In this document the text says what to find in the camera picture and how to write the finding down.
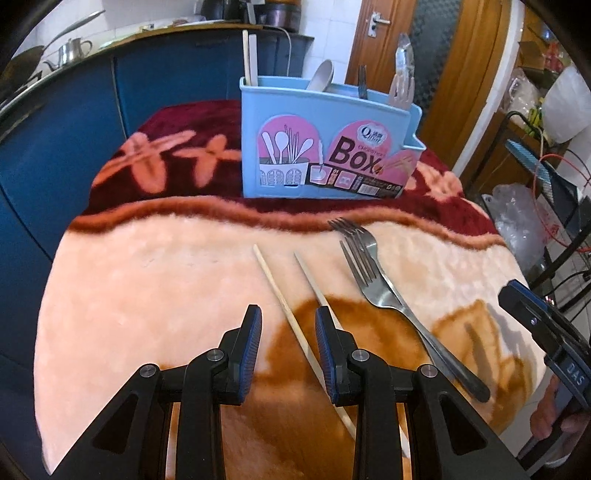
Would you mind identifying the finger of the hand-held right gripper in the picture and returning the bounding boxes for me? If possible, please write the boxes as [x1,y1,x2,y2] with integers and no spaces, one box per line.
[498,280,579,357]

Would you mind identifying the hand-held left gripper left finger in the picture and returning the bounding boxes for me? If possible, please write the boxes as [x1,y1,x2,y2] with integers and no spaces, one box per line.
[51,305,264,480]

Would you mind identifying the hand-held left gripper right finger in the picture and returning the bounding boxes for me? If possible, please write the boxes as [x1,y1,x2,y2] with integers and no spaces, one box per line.
[315,307,532,480]

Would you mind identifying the wooden chopstick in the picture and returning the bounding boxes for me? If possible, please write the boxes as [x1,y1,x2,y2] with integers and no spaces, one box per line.
[252,244,358,440]
[294,250,411,459]

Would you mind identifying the stainless steel fork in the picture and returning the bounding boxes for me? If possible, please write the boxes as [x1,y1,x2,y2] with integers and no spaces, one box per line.
[327,218,384,278]
[389,69,415,112]
[339,229,491,403]

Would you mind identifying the blue plastic utensil box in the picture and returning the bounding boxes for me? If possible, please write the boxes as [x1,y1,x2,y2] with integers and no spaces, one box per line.
[239,76,426,200]

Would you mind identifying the grey spoon with white handle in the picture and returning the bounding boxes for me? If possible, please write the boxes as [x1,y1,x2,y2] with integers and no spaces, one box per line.
[306,59,334,93]

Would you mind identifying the person's right hand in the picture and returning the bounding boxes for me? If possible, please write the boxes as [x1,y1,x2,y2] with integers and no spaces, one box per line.
[530,376,591,446]

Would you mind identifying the clear plastic bag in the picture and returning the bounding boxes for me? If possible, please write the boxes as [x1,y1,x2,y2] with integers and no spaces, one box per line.
[489,184,551,274]

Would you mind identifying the black metal rack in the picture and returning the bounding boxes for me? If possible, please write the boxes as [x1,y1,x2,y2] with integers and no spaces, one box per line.
[471,111,591,324]

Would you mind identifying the pink and maroon fleece blanket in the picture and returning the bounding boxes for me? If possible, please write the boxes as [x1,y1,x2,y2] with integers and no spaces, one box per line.
[34,99,550,480]

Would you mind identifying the white plastic bag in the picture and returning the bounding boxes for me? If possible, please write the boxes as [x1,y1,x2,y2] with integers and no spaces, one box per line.
[541,65,591,145]

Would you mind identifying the wooden door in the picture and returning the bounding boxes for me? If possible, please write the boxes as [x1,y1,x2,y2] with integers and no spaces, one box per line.
[351,0,525,172]

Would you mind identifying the blue base cabinets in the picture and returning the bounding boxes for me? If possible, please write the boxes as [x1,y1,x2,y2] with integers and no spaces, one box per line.
[0,28,315,370]

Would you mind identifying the rice cooker pot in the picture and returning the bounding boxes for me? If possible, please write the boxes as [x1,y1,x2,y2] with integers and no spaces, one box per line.
[256,0,303,26]

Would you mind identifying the black air fryer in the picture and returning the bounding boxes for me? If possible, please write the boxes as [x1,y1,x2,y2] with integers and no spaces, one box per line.
[201,0,246,22]

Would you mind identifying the steel kettle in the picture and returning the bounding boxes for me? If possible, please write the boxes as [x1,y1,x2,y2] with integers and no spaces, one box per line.
[44,38,93,65]

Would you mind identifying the black wok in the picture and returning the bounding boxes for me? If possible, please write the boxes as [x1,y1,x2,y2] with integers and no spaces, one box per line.
[0,9,107,99]

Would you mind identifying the red cable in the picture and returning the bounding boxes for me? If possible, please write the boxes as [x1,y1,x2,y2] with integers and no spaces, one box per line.
[531,154,591,253]

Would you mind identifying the wooden wall shelf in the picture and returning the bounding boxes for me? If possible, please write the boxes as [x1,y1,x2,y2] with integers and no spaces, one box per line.
[508,0,591,116]

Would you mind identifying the white power cable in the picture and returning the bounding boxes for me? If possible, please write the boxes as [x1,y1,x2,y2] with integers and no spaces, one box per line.
[263,25,296,75]

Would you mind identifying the metal door handle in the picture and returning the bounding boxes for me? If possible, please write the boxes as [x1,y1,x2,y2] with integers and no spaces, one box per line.
[367,11,391,39]

